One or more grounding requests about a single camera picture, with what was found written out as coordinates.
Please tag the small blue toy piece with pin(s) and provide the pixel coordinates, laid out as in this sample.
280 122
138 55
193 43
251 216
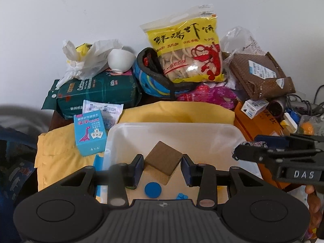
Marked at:
181 196

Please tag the yellow black packet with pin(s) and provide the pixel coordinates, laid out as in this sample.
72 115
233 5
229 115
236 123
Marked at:
83 50

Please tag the blue bicycle helmet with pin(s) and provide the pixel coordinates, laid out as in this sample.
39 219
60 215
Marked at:
146 81

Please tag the green tissue pack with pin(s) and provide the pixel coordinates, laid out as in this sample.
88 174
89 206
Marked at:
101 91

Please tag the white sachet packet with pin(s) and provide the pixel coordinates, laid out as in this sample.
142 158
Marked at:
111 110

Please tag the yellow snack bag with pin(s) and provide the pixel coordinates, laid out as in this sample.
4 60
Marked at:
187 45

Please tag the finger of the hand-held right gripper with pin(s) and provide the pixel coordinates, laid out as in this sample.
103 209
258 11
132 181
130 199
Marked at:
253 153
303 138

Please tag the dark cylindrical device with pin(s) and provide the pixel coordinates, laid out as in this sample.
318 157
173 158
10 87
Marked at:
276 107

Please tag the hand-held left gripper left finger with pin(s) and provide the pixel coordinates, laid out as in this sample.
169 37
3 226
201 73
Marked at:
138 169

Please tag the grey power strip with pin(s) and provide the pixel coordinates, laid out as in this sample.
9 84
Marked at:
302 105

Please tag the small white blue item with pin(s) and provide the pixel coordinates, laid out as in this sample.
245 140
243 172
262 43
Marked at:
291 121

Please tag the pink plastic bag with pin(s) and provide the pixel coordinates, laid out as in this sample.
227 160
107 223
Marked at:
210 95

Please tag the light blue card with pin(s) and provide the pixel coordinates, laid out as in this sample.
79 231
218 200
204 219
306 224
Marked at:
98 160

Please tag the brown wooden block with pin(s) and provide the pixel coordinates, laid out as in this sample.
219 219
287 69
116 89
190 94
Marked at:
163 158

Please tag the orange ball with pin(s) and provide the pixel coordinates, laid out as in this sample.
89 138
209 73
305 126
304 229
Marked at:
307 128

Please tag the yellow cloth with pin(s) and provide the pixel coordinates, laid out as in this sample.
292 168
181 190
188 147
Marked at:
164 112

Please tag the blue round disc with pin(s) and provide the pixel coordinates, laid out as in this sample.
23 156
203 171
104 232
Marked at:
153 189

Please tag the white plastic bag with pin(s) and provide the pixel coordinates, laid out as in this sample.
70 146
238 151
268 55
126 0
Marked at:
88 62

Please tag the person's right hand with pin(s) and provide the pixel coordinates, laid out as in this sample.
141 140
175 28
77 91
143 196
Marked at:
315 205

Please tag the blue dinosaur card box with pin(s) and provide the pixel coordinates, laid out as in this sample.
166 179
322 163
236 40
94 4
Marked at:
89 134

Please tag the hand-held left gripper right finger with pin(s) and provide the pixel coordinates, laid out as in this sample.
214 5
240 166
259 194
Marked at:
186 171

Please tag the white plastic bin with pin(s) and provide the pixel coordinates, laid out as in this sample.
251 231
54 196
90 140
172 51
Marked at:
177 134

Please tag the brown cardboard package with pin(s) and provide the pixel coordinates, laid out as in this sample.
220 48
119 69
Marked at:
260 77

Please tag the blue toy car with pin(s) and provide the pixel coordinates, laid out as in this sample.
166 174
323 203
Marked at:
260 141

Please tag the orange box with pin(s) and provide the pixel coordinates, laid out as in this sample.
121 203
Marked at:
260 124

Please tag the clear plastic bag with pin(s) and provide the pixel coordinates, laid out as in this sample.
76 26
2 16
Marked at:
238 39

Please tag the small white box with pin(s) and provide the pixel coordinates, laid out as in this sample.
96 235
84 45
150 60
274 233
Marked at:
254 106

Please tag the white bowl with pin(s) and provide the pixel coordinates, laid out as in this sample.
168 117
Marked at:
120 60

